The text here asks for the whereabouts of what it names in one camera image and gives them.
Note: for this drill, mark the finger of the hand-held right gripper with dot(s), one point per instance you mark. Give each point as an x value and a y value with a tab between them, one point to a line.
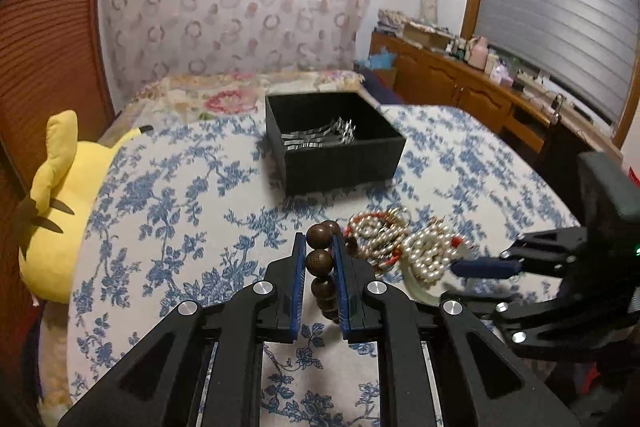
540	322
487	268

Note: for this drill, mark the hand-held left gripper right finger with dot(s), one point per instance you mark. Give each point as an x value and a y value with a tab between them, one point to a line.
344	289

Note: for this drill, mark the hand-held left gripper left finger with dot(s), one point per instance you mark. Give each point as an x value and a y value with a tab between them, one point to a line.
298	289

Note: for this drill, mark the black storage box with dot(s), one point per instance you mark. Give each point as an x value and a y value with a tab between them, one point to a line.
340	167

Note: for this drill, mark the pale green jade bangle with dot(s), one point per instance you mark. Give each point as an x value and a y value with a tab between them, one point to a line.
419	289

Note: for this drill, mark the blue floral bedsheet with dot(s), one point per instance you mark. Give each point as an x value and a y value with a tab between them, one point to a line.
200	207

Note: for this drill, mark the wooden cabinet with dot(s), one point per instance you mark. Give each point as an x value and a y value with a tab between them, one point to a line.
450	82

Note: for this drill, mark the pink floral quilt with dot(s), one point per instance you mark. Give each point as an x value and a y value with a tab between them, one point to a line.
225	99

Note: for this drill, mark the dark blue pillow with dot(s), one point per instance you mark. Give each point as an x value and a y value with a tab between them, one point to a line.
380	82

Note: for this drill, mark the pink bottle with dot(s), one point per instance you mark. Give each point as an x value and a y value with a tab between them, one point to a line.
477	53

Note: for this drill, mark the grey window blind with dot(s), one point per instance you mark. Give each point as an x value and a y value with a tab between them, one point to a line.
560	7

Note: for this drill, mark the teal plastic bag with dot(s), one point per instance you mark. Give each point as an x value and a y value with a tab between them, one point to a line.
384	58

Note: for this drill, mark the cardboard box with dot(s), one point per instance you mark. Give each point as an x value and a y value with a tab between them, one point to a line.
425	36

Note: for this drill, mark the yellow plush toy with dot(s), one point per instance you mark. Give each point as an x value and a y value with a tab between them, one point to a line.
70	207

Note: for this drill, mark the brown ribbed wooden panel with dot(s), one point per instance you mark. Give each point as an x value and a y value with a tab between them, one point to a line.
50	57

